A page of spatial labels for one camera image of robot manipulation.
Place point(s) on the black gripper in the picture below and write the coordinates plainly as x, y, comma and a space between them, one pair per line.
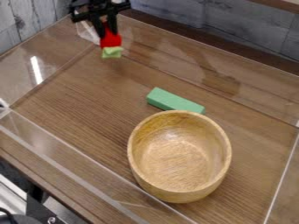
92, 9

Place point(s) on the wooden bowl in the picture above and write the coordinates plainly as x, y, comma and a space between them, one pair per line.
180, 155

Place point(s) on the red plush strawberry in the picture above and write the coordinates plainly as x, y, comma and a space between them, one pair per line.
112, 44

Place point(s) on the clear acrylic tray wall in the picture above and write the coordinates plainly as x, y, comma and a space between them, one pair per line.
74, 105

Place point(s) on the black metal bracket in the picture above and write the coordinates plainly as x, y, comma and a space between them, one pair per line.
38, 211

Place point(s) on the green rectangular block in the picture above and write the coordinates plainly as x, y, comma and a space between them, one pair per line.
168, 101

